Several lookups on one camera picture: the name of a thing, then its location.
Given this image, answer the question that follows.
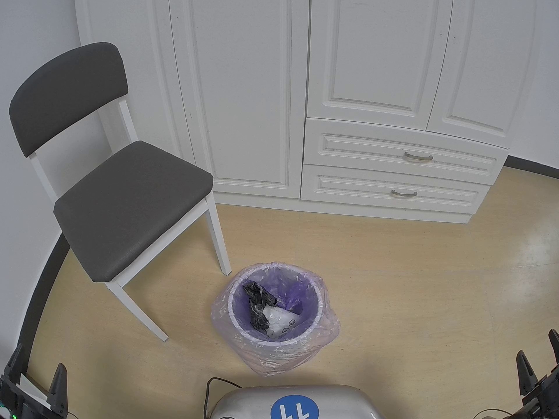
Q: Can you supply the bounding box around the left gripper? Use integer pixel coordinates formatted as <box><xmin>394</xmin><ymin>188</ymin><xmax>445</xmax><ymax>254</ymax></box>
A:
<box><xmin>0</xmin><ymin>344</ymin><xmax>69</xmax><ymax>419</ymax></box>

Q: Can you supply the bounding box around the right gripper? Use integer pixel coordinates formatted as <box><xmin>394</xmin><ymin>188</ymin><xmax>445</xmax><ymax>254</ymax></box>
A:
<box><xmin>511</xmin><ymin>329</ymin><xmax>559</xmax><ymax>419</ymax></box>

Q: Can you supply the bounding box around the black plastic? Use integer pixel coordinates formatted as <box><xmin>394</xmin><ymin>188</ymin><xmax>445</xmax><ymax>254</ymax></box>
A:
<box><xmin>243</xmin><ymin>280</ymin><xmax>278</xmax><ymax>333</ymax></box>

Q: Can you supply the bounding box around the white paper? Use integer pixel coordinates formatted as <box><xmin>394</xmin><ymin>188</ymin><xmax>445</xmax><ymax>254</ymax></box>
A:
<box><xmin>262</xmin><ymin>306</ymin><xmax>302</xmax><ymax>338</ymax></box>

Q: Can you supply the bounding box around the purple plastic bag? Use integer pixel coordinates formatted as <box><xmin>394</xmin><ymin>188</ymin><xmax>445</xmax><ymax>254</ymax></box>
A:
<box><xmin>212</xmin><ymin>261</ymin><xmax>340</xmax><ymax>376</ymax></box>

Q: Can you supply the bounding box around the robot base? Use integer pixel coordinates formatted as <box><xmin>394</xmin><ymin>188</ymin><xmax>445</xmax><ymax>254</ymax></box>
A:
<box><xmin>210</xmin><ymin>384</ymin><xmax>387</xmax><ymax>419</ymax></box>

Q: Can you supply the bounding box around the white trash bin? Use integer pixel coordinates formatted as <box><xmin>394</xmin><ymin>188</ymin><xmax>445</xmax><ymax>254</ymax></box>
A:
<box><xmin>227</xmin><ymin>265</ymin><xmax>327</xmax><ymax>367</ymax></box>

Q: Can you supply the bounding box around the white chair with grey cushions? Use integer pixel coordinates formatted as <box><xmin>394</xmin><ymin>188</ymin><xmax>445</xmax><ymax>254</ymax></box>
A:
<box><xmin>9</xmin><ymin>42</ymin><xmax>232</xmax><ymax>343</ymax></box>

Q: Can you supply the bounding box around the white wardrobe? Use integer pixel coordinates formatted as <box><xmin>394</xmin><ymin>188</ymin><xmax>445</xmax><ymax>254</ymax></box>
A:
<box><xmin>72</xmin><ymin>0</ymin><xmax>542</xmax><ymax>225</ymax></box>

